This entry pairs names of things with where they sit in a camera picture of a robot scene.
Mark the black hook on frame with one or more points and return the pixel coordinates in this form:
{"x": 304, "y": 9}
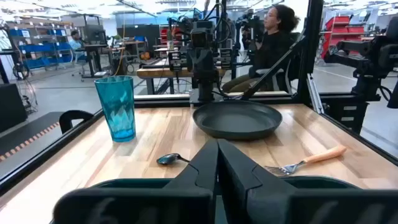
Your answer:
{"x": 66, "y": 119}

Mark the blue faceted plastic cup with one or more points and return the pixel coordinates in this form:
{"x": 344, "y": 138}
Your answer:
{"x": 116, "y": 109}

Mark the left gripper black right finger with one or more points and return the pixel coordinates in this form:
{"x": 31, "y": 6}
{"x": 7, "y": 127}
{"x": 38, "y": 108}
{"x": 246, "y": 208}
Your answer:
{"x": 264, "y": 205}

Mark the black box on floor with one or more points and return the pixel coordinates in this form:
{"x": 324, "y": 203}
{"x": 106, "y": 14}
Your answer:
{"x": 11, "y": 105}

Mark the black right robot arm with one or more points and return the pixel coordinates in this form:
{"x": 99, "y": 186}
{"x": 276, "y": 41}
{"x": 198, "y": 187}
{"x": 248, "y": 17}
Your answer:
{"x": 205, "y": 90}

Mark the seated person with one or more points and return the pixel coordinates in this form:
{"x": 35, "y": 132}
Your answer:
{"x": 273, "y": 46}

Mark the office chair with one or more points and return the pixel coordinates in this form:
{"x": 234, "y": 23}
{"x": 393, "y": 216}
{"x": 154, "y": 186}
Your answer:
{"x": 278, "y": 79}

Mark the black aluminium table frame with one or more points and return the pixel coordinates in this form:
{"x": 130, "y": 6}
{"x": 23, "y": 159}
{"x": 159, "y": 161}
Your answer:
{"x": 308, "y": 46}

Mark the rack with red bins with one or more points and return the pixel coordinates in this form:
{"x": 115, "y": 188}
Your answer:
{"x": 339, "y": 31}

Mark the wooden background table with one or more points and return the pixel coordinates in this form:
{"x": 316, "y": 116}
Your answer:
{"x": 161, "y": 73}

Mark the shelving with blue bins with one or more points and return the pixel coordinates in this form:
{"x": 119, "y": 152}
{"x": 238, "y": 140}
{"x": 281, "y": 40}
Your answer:
{"x": 40, "y": 48}

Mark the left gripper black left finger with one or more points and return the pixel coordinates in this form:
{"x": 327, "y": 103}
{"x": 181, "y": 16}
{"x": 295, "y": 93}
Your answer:
{"x": 186, "y": 202}

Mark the distant person at desk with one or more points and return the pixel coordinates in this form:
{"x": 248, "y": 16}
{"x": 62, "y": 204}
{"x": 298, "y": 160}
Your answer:
{"x": 75, "y": 43}

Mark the neighbouring black robot arm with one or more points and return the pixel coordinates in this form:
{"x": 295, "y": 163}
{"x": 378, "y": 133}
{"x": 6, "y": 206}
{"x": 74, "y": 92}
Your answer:
{"x": 373, "y": 56}

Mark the dark metal spoon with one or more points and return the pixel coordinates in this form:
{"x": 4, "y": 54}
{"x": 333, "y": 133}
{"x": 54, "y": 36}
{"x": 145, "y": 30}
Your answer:
{"x": 168, "y": 158}

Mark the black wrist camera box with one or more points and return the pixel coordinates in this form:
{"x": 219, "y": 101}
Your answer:
{"x": 199, "y": 38}

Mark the dark green round plate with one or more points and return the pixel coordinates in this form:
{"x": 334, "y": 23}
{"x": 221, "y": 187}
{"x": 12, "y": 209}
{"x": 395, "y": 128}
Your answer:
{"x": 236, "y": 121}

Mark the black mat with striped edge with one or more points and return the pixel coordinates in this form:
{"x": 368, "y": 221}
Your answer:
{"x": 28, "y": 133}

